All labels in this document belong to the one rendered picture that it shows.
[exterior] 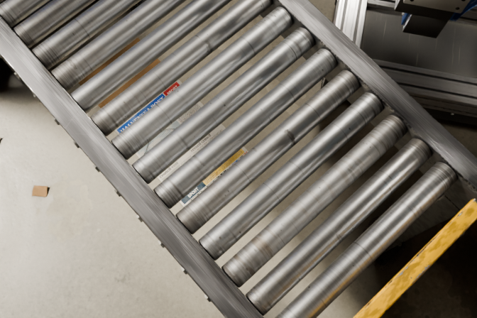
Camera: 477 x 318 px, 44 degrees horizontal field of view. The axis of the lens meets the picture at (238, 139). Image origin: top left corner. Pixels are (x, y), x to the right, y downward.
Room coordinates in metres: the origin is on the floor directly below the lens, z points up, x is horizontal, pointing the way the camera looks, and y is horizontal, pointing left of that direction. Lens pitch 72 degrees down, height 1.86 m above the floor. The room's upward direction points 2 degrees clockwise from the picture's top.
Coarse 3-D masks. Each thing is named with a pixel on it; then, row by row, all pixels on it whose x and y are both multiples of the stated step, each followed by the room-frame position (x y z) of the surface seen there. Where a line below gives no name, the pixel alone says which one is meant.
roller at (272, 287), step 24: (408, 144) 0.36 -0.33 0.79; (384, 168) 0.31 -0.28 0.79; (408, 168) 0.31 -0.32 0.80; (360, 192) 0.26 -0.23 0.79; (384, 192) 0.26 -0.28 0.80; (336, 216) 0.21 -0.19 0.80; (360, 216) 0.21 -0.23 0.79; (312, 240) 0.16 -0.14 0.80; (336, 240) 0.17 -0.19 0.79; (288, 264) 0.12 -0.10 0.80; (312, 264) 0.12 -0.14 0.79; (264, 288) 0.08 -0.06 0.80; (288, 288) 0.08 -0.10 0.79; (264, 312) 0.03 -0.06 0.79
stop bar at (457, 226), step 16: (464, 208) 0.23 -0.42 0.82; (448, 224) 0.20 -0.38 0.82; (464, 224) 0.20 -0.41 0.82; (432, 240) 0.17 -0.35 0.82; (448, 240) 0.17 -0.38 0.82; (416, 256) 0.14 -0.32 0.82; (432, 256) 0.14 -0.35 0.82; (400, 272) 0.11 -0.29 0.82; (416, 272) 0.11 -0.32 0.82; (384, 288) 0.08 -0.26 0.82; (400, 288) 0.08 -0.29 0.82; (368, 304) 0.05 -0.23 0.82; (384, 304) 0.05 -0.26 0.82
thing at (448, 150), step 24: (288, 0) 0.66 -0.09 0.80; (312, 24) 0.60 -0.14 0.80; (312, 48) 0.58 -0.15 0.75; (336, 48) 0.55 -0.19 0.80; (360, 48) 0.55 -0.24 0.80; (336, 72) 0.52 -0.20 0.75; (360, 72) 0.50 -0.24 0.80; (384, 72) 0.50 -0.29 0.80; (360, 96) 0.47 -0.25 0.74; (384, 96) 0.45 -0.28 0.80; (408, 96) 0.45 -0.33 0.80; (408, 120) 0.40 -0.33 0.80; (432, 120) 0.40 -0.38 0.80; (432, 144) 0.35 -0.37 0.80; (456, 144) 0.36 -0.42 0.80; (456, 168) 0.31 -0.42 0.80; (456, 192) 0.28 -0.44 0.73
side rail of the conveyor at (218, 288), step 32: (0, 32) 0.56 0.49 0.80; (32, 64) 0.49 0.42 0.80; (64, 96) 0.43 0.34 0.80; (64, 128) 0.36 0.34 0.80; (96, 128) 0.36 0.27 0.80; (96, 160) 0.30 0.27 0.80; (128, 192) 0.24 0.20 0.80; (160, 224) 0.18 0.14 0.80; (192, 256) 0.13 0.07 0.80; (224, 288) 0.07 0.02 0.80
